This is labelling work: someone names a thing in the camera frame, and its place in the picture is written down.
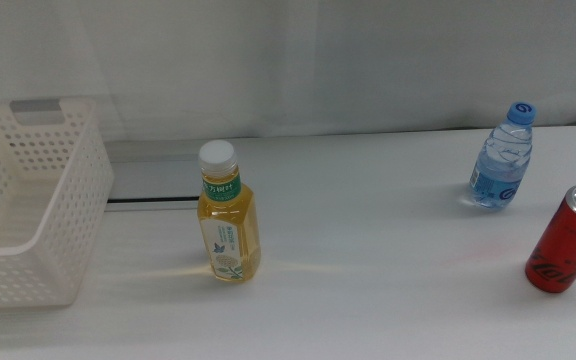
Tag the yellow tea bottle green label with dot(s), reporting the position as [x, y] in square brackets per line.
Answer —
[228, 235]

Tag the red cola can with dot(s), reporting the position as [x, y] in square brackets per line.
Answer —
[563, 245]

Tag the white perforated plastic basket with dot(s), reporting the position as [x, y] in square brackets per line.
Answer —
[83, 200]

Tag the clear water bottle blue cap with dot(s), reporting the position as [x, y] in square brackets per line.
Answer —
[500, 170]

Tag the white backdrop curtain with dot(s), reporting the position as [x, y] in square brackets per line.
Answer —
[288, 60]

